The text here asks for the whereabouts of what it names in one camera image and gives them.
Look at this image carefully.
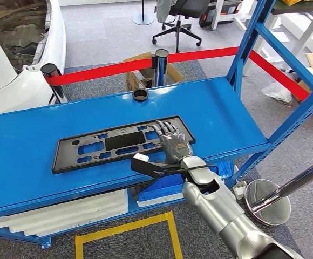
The black equipment case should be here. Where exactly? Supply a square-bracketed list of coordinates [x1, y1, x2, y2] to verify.
[198, 0, 243, 28]

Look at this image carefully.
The black short cylinder ring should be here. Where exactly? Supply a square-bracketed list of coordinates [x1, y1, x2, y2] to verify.
[132, 88, 149, 103]

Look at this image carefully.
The chrome stanchion post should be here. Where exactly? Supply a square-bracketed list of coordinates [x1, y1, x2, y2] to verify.
[150, 49, 170, 87]

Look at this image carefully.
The blue plastic bin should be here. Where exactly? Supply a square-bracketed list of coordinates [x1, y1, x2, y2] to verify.
[138, 161, 233, 203]

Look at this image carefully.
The round floor stand base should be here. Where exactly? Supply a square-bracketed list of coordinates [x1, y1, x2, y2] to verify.
[132, 0, 154, 26]

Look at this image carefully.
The clear plastic bag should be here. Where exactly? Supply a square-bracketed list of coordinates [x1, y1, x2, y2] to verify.
[262, 82, 293, 108]

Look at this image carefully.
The blue metal shelf rack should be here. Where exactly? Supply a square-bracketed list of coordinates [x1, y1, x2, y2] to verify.
[0, 0, 313, 250]

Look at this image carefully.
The black-topped stanchion post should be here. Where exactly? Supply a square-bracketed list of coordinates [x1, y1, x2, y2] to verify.
[40, 63, 70, 104]

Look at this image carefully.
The chrome stanchion with round base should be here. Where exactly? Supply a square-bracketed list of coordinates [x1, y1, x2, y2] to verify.
[244, 155, 313, 227]

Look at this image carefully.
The white plastic tray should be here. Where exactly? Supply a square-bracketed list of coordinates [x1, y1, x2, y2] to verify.
[36, 214, 129, 238]
[136, 193, 185, 209]
[0, 189, 127, 229]
[24, 209, 129, 236]
[8, 202, 129, 233]

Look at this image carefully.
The black office chair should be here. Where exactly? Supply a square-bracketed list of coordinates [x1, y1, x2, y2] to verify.
[151, 0, 210, 53]

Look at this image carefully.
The white table frame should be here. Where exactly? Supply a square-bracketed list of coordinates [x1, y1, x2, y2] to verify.
[210, 0, 245, 31]

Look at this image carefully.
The black plastic panel part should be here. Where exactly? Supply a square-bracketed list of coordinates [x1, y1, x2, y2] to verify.
[51, 115, 196, 175]

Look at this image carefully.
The red barrier belt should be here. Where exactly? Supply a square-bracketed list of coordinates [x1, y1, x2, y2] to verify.
[44, 58, 153, 87]
[249, 50, 313, 123]
[168, 46, 239, 64]

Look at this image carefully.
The grey garment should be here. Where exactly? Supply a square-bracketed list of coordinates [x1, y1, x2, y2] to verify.
[156, 0, 178, 23]

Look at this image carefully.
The white car body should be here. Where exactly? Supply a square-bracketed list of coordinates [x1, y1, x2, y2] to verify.
[0, 0, 67, 117]

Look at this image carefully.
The small white box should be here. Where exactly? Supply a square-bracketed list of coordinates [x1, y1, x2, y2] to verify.
[232, 180, 247, 201]

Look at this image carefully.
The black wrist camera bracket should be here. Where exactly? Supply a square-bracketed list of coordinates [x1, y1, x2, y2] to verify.
[130, 157, 216, 180]

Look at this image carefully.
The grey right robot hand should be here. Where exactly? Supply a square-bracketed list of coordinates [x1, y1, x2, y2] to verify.
[150, 120, 194, 165]

